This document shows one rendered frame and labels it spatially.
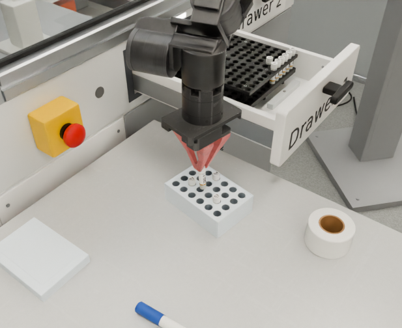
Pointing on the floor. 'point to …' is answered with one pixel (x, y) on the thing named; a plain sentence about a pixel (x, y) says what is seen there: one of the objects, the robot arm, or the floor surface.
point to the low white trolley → (200, 254)
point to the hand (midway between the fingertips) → (201, 163)
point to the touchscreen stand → (380, 122)
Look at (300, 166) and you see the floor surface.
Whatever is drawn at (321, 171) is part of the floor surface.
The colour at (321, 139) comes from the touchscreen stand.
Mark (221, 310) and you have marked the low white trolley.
